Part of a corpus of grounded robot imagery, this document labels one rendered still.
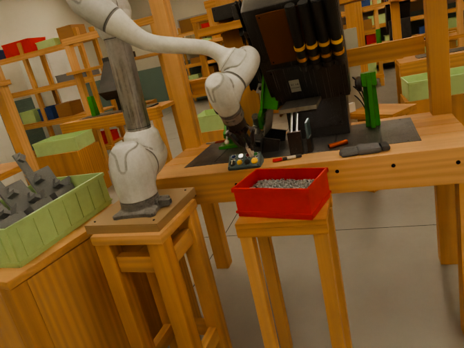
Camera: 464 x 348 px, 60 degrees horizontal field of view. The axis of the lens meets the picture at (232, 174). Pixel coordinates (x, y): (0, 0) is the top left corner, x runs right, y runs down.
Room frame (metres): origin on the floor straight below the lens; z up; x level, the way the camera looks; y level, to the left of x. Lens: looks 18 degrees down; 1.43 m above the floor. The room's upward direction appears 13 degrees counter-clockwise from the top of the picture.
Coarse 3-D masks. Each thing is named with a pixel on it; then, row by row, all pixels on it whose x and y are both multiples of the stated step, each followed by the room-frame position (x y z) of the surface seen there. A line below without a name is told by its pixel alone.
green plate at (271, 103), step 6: (264, 84) 1.88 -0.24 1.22; (264, 90) 1.89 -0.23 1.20; (264, 96) 1.89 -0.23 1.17; (270, 96) 1.88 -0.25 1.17; (264, 102) 1.89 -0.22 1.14; (270, 102) 1.88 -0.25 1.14; (276, 102) 1.87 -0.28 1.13; (264, 108) 1.94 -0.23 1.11; (270, 108) 1.88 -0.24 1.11; (276, 108) 1.87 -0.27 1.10
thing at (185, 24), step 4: (384, 8) 10.89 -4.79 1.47; (364, 12) 11.06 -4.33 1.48; (368, 12) 11.02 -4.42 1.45; (192, 16) 12.71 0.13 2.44; (196, 16) 12.66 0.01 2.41; (180, 20) 12.84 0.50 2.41; (184, 20) 12.79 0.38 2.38; (188, 20) 12.75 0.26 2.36; (208, 20) 12.54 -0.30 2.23; (180, 24) 12.85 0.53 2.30; (184, 24) 12.80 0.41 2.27; (188, 24) 12.76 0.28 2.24; (200, 24) 12.63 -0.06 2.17; (180, 28) 12.86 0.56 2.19; (184, 28) 12.82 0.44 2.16; (188, 28) 12.77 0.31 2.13; (192, 28) 12.73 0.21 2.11; (200, 28) 12.64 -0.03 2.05; (188, 36) 12.79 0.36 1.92; (192, 36) 12.75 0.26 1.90
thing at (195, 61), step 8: (208, 24) 11.89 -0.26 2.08; (184, 32) 12.10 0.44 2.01; (192, 32) 11.97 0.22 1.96; (208, 40) 11.93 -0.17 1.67; (184, 56) 12.62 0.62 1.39; (192, 64) 12.10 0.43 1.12; (200, 64) 11.96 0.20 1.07; (216, 64) 12.21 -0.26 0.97; (200, 72) 12.50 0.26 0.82; (200, 96) 12.04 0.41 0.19
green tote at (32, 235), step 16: (64, 176) 2.09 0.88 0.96; (80, 176) 2.04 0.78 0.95; (96, 176) 1.94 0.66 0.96; (32, 192) 2.06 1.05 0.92; (80, 192) 1.82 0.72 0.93; (96, 192) 1.91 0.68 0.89; (48, 208) 1.63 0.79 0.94; (64, 208) 1.71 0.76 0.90; (80, 208) 1.79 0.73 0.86; (96, 208) 1.88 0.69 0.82; (16, 224) 1.47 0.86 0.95; (32, 224) 1.54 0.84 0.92; (48, 224) 1.61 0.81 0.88; (64, 224) 1.68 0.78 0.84; (80, 224) 1.76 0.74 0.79; (0, 240) 1.44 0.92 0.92; (16, 240) 1.45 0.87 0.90; (32, 240) 1.52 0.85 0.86; (48, 240) 1.58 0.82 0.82; (0, 256) 1.46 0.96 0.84; (16, 256) 1.43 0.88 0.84; (32, 256) 1.49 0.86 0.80
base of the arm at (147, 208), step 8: (144, 200) 1.46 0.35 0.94; (152, 200) 1.47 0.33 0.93; (160, 200) 1.48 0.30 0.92; (168, 200) 1.50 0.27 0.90; (128, 208) 1.45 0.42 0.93; (136, 208) 1.45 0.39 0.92; (144, 208) 1.45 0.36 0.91; (152, 208) 1.45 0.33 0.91; (120, 216) 1.46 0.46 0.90; (128, 216) 1.45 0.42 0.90; (136, 216) 1.44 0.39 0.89; (144, 216) 1.43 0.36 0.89; (152, 216) 1.42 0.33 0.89
